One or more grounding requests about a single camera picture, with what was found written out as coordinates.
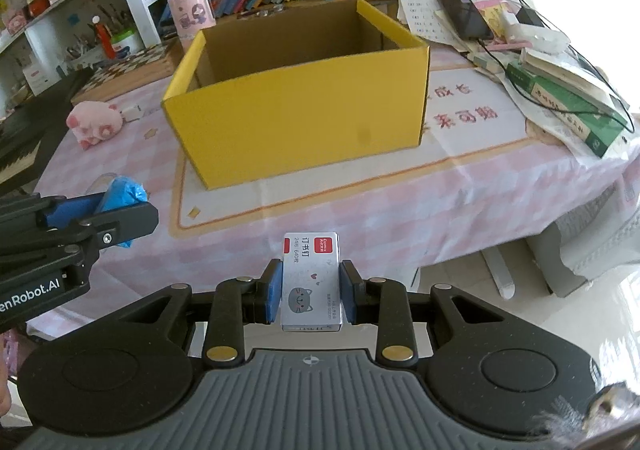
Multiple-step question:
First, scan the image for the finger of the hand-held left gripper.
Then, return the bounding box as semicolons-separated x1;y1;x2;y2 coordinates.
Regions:
0;201;160;281
0;194;108;232

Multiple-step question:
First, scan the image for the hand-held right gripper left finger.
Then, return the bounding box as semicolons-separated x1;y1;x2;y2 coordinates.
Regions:
120;257;283;366

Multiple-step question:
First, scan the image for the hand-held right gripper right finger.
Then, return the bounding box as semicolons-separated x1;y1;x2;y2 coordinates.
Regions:
340;259;507;366

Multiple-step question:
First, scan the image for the blue plastic wrapper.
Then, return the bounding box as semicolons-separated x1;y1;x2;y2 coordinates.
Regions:
100;175;150;251

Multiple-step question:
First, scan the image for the white staple box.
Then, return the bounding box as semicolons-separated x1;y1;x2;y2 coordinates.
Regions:
280;231;345;333

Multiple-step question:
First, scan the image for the yellow cardboard box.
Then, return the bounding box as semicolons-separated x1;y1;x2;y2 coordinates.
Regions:
161;0;431;191

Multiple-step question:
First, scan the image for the pink checkered cloth-covered desktop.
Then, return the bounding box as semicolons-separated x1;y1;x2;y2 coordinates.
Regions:
30;30;640;326

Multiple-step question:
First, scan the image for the black piano keyboard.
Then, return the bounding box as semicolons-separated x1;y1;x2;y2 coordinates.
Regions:
0;67;93;196

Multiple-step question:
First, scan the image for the pink pig plush toy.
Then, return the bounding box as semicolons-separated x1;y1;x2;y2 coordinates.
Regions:
66;101;126;150

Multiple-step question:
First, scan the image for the white desk leg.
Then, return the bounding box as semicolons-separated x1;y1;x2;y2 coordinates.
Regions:
480;247;516;301

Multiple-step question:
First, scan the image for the wooden chessboard box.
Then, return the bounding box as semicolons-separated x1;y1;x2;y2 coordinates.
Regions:
70;42;183;106

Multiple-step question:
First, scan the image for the red glue bottle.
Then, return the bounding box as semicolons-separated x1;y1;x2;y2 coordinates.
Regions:
92;16;116;60

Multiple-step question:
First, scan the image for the green and white pen cup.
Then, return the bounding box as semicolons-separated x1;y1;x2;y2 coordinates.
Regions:
110;29;143;56

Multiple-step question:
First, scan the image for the pink cylindrical pen holder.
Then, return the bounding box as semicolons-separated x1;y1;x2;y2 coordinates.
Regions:
167;0;217;53

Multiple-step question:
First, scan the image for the thick green book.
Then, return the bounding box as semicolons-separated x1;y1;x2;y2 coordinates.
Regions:
506;61;628;158

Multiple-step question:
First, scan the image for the pile of white papers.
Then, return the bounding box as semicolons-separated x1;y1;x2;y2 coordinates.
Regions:
396;0;531;53

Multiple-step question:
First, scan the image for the black smartphone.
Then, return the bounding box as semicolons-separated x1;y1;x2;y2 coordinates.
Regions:
436;0;495;41

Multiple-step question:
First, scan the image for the white paperback book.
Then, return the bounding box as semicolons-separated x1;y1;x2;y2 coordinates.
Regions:
520;47;618;116

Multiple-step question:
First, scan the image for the pink notepad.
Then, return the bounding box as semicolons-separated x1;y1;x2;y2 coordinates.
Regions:
472;0;511;38

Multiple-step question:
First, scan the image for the white plastic case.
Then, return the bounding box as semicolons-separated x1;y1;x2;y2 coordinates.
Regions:
502;12;571;53

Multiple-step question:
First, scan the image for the black charger adapter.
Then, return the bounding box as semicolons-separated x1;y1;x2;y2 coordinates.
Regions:
515;5;546;28

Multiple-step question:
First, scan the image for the black cable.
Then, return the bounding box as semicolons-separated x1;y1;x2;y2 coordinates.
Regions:
470;0;637;137

